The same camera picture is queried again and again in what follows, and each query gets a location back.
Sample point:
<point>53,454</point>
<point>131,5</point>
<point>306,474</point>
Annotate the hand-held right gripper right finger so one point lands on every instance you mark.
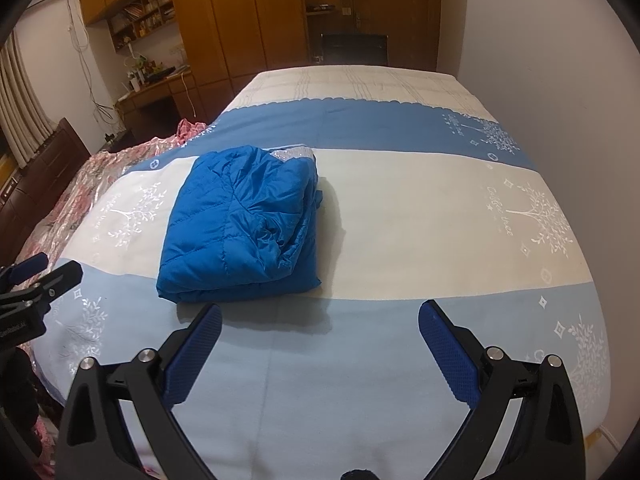
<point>445,350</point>

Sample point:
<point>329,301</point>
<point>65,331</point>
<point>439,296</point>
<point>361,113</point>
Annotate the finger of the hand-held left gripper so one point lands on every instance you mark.
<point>30,266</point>
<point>60,280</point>

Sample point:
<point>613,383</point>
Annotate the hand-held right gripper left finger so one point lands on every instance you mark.
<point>195,350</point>

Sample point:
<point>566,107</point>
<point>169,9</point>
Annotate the blue puffer jacket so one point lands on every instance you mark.
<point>225,230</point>

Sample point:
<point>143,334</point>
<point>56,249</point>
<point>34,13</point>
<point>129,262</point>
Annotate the dark wooden headboard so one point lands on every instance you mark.
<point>45,175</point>

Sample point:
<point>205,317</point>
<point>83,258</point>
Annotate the pink floral quilt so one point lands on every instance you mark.
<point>75,185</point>

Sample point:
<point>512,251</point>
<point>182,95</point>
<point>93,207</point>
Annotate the person's pink fleece clothing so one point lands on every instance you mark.
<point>45,435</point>

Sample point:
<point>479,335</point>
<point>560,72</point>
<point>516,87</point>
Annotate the blue and white bed cover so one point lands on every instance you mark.
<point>400,210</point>

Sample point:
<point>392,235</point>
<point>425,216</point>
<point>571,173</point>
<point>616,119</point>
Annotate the beige curtain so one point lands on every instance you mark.
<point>22,105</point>

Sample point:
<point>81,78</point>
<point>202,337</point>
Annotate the wooden desk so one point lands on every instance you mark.
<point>155,100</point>

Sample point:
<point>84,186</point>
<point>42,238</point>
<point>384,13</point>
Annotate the potted plant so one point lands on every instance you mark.
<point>145,67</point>

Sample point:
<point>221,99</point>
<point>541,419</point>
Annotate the row of books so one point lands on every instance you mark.
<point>150,12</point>

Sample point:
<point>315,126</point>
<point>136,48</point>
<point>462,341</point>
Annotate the wooden wardrobe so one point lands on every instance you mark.
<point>240,20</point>

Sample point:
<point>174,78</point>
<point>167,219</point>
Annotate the wooden door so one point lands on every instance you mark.
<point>400,0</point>

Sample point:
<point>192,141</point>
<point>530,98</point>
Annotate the wooden wall bookshelf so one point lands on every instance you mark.
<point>145,20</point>

